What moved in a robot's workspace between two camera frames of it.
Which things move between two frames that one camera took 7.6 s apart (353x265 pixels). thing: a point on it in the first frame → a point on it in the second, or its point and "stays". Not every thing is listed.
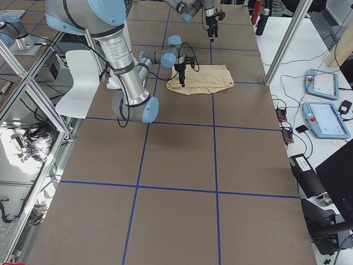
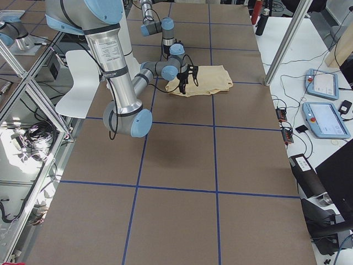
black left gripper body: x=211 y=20 → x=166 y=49
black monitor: x=336 y=173 stays
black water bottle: x=262 y=22 stays
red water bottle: x=256 y=11 stays
